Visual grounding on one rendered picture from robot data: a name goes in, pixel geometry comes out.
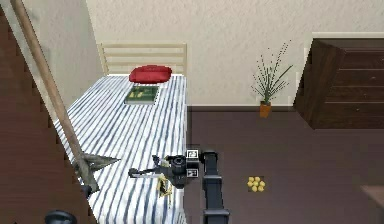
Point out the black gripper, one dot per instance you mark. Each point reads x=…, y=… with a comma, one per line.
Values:
x=177, y=168

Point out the golden trumpet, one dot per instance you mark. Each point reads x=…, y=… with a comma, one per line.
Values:
x=163, y=187

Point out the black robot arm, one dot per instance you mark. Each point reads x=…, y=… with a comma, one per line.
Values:
x=213, y=190

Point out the blue white striped bed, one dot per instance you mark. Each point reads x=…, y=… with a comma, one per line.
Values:
x=133, y=133

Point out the green book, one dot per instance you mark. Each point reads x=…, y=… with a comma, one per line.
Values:
x=142, y=94

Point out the red pillow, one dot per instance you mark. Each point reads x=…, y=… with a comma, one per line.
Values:
x=150, y=74

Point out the yellow ball cluster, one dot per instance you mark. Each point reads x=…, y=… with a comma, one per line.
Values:
x=256, y=184

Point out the house plant in orange pot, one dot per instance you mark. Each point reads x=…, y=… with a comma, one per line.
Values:
x=265, y=108

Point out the reddish brown room door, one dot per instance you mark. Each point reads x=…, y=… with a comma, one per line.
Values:
x=26, y=133

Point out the dark brown chest of drawers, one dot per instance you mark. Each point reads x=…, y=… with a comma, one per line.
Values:
x=353, y=86

